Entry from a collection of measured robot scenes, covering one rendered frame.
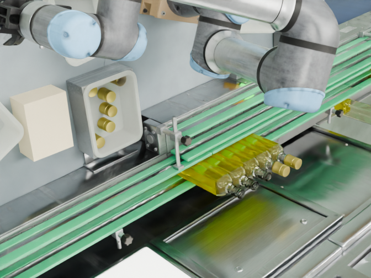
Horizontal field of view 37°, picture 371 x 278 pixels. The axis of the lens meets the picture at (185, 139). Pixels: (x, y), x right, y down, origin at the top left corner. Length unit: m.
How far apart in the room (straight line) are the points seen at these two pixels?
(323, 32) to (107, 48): 0.41
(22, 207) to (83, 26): 0.75
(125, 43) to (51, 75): 0.56
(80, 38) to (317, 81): 0.47
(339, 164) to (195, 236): 0.65
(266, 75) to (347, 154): 0.99
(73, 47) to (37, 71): 0.60
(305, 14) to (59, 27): 0.46
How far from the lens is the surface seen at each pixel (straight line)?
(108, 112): 1.60
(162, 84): 1.79
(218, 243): 1.62
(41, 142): 1.50
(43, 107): 1.47
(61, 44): 0.93
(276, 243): 1.62
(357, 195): 1.90
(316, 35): 1.12
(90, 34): 0.94
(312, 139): 2.20
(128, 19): 1.00
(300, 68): 1.12
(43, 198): 1.58
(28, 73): 1.51
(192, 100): 1.79
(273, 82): 1.15
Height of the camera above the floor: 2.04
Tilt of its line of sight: 42 degrees down
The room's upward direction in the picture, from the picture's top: 115 degrees clockwise
